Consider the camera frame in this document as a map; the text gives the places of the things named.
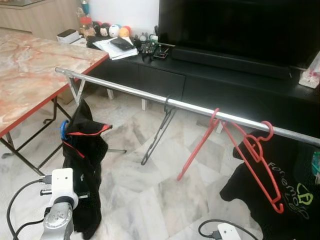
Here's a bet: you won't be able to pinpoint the orange round plush toy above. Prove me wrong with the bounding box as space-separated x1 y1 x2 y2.
119 25 133 38

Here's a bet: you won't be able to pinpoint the small white pink ornament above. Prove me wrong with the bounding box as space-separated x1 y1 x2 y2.
299 52 320 90

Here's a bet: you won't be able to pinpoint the black polo shirt with logo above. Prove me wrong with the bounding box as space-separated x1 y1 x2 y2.
220 135 320 240

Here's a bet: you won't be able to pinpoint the white round plush toy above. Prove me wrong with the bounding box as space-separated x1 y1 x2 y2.
109 23 122 38

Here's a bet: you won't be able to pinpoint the light wooden cabinet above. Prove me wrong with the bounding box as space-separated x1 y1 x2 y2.
0 0 84 41

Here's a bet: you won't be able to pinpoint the black gadget with cables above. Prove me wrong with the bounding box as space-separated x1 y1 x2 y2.
136 32 171 60

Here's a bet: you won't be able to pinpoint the blue plastic hanger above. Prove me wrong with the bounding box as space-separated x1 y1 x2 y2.
59 119 71 141

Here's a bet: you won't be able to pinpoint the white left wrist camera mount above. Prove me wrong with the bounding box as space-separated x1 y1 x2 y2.
49 167 80 206

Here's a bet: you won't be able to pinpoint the white paper sheets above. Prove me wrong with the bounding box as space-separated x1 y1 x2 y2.
92 37 139 61

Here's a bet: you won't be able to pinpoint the black flat television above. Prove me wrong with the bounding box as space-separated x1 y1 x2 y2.
157 0 320 69

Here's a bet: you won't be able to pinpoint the green plastic hanger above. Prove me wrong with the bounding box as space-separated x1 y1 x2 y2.
311 150 320 179

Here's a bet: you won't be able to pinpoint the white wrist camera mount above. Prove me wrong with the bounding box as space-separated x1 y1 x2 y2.
217 223 242 240
49 167 80 206

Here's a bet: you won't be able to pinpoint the black TV console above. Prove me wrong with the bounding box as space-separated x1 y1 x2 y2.
87 42 320 139

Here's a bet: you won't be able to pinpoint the black soundbar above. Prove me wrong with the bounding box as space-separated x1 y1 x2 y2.
171 46 294 81

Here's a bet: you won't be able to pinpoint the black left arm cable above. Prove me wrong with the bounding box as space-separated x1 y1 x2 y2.
6 175 54 240

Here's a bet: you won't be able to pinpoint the black round plush toy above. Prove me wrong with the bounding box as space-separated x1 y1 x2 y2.
97 22 111 37

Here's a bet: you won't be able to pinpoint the black garment with red trim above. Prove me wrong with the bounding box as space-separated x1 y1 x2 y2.
61 98 112 240

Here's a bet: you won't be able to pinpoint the red capped brown toy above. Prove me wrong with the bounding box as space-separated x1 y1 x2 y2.
79 15 96 39

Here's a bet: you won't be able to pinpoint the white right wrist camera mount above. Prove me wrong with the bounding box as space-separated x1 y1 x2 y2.
217 223 242 240

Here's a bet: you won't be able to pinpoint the flat black pouch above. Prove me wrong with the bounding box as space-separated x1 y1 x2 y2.
110 37 136 52

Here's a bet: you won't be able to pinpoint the white box with black top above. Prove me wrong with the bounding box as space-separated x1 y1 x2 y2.
56 29 81 45

